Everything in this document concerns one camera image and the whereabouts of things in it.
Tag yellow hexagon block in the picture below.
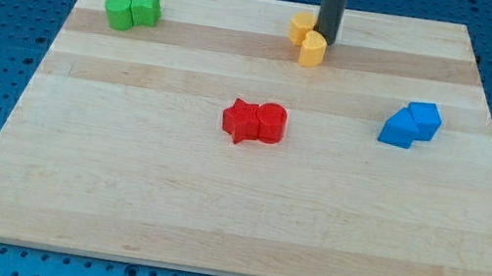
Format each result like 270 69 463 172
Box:
288 11 317 46

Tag red star block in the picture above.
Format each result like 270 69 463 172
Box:
222 98 260 144

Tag green star block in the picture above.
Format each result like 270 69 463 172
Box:
130 0 162 27

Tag red cylinder block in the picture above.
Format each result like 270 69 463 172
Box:
257 103 288 144

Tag yellow heart block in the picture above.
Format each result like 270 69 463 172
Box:
298 30 328 68

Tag light wooden board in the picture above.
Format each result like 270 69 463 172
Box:
0 0 492 276

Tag blue pentagon block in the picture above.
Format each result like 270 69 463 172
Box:
378 108 420 149

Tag green cylinder block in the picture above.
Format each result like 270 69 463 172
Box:
105 0 133 31

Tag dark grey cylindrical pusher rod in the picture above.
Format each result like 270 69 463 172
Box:
315 0 348 46

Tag blue cube block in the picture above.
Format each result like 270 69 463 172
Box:
408 102 442 141

